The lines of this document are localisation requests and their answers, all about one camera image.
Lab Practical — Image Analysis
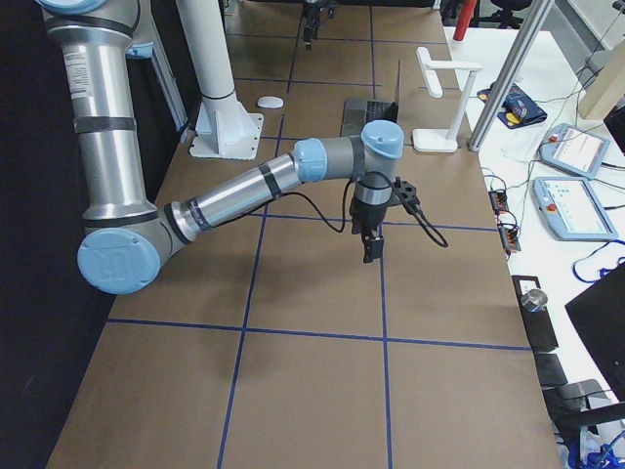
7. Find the aluminium frame post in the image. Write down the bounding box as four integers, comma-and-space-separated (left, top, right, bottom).
468, 0, 555, 152

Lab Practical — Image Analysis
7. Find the near teach pendant tablet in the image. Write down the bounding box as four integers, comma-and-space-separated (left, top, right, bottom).
532, 177, 618, 241

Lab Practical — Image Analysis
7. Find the white camera mast with base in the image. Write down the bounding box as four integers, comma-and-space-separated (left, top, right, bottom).
177, 0, 264, 160

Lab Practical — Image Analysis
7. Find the teach pendant tablet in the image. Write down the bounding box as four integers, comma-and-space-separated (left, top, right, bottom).
532, 177, 618, 241
538, 123, 609, 180

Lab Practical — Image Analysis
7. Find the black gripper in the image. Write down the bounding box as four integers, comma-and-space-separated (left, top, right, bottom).
350, 197, 388, 263

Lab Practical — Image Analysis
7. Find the white side table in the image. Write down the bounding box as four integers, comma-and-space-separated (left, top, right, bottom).
441, 26, 625, 441

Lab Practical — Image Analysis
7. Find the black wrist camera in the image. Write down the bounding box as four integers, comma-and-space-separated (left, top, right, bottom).
392, 176, 420, 212

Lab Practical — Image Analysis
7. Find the orange electronics board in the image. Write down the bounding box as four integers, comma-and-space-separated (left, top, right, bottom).
488, 189, 521, 257

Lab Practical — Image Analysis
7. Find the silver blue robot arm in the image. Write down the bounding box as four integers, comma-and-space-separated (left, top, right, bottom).
41, 1, 404, 295
302, 0, 337, 50

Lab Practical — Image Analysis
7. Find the white computer mouse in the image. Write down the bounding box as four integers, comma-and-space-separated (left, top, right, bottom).
257, 96, 284, 109

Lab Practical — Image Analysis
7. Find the white desk lamp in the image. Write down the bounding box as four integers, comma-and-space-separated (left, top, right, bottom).
411, 46, 483, 154

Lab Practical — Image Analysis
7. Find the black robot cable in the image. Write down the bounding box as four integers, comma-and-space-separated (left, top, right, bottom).
281, 176, 449, 249

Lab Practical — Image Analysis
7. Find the silver metal cylinder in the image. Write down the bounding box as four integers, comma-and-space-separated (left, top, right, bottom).
521, 288, 548, 313

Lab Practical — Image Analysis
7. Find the red cylinder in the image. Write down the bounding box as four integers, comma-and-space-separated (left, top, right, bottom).
452, 0, 478, 42

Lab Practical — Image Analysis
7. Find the far teach pendant tablet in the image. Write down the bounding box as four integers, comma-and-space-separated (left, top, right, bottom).
538, 123, 609, 180

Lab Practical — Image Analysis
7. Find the grey laptop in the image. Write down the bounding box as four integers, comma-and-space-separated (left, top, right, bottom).
340, 61, 401, 137

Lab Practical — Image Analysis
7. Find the black monitor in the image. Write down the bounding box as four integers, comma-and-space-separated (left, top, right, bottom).
565, 266, 625, 402

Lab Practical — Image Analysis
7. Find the blue space pattern pouch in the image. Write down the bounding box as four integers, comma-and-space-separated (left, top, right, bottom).
497, 84, 548, 129

